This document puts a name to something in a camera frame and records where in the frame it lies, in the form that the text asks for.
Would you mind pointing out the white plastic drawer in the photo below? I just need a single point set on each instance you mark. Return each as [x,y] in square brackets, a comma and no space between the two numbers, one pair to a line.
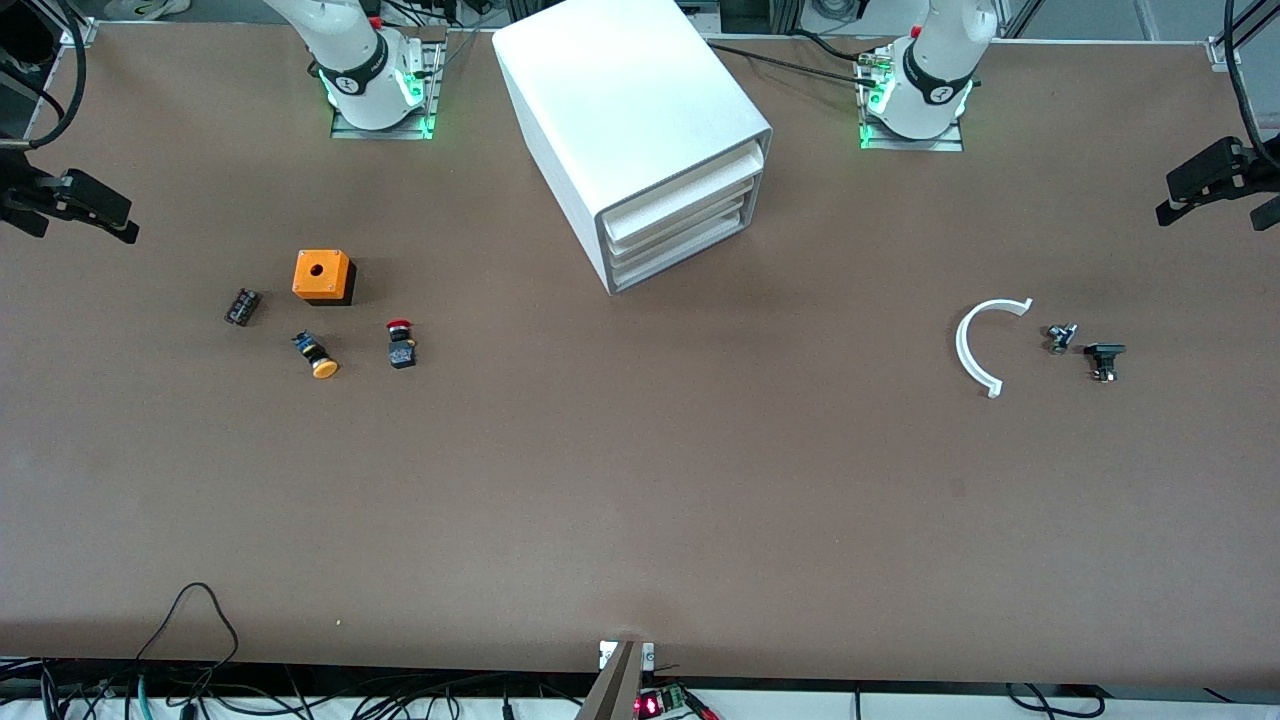
[680,195]
[680,247]
[680,221]

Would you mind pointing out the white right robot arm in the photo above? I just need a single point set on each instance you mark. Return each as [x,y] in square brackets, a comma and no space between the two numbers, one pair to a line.
[355,50]

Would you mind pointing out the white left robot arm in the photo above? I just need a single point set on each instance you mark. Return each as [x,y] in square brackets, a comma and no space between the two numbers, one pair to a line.
[940,60]

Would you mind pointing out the yellow push button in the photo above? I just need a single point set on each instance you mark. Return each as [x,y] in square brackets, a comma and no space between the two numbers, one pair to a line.
[322,367]

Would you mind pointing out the red push button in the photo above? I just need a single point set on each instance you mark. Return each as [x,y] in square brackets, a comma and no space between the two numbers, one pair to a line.
[402,352]

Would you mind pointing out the white drawer cabinet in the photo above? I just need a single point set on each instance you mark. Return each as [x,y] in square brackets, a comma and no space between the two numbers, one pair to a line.
[620,100]

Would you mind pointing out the black terminal block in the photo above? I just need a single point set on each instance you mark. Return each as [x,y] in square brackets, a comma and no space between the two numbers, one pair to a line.
[242,307]

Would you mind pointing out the white curved plastic arc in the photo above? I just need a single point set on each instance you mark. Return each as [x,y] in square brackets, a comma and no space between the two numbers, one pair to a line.
[962,345]

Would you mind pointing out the grey angled bar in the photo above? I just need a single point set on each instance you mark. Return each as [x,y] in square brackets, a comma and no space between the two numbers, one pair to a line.
[615,690]

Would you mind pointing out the circuit board with red light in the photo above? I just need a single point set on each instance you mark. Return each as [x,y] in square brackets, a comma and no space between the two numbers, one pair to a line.
[650,705]

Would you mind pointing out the aluminium frame post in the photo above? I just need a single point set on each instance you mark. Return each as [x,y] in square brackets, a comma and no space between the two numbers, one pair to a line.
[78,25]
[1225,50]

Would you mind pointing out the small silver black switch part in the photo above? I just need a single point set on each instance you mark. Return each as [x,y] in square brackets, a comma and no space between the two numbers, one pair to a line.
[1060,338]

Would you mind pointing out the orange button enclosure box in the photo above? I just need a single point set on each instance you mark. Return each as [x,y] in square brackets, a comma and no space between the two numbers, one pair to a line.
[320,280]

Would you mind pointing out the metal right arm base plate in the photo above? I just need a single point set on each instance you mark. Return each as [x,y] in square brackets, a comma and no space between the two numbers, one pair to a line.
[380,133]

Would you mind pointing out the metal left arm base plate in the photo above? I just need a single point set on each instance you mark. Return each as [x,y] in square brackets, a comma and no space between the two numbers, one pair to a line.
[910,145]

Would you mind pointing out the small metal bracket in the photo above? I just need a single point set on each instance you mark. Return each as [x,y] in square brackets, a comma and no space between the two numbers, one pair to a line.
[648,656]

